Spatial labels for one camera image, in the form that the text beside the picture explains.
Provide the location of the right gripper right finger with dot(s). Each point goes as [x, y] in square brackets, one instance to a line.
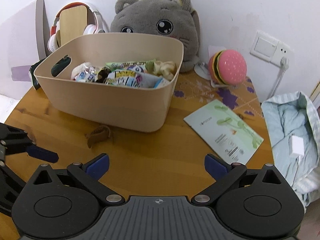
[226, 176]

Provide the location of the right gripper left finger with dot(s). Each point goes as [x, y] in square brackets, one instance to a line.
[87, 177]

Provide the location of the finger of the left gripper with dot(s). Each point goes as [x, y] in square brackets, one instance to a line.
[40, 152]

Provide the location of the white kitty plush toy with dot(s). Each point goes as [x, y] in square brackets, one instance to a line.
[86, 66]

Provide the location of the brown plush keychain with tag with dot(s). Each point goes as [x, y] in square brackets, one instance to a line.
[102, 75]

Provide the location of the white green snack bag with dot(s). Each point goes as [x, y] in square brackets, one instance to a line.
[122, 77]

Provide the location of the blue white tissue packet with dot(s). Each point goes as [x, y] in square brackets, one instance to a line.
[162, 82]

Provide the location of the cream cloth scrunchie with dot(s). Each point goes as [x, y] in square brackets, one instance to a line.
[166, 69]

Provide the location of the clear white snack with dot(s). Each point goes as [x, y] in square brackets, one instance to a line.
[86, 77]

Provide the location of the brown hair claw clip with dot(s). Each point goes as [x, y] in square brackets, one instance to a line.
[100, 134]

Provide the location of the green leaf face mask sachet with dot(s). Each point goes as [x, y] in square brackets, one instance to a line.
[225, 132]

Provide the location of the beige plastic storage bin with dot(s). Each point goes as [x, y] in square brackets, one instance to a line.
[138, 109]

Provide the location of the purple flower table mat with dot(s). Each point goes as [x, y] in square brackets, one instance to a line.
[240, 98]

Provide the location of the light blue striped cloth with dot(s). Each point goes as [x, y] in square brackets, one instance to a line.
[293, 126]

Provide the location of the pink burger toy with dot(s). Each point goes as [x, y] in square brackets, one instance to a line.
[227, 67]

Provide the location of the green panda snack bag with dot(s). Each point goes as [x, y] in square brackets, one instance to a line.
[137, 66]

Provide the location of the wooden headphone stand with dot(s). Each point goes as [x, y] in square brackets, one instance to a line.
[72, 23]

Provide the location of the red white headphones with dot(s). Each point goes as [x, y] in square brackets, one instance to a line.
[94, 25]

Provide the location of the grey plush cat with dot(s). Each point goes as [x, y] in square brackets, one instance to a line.
[170, 18]

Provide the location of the white charger with cable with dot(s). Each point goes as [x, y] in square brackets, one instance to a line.
[296, 147]

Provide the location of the white wall socket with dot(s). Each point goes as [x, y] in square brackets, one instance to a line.
[271, 50]

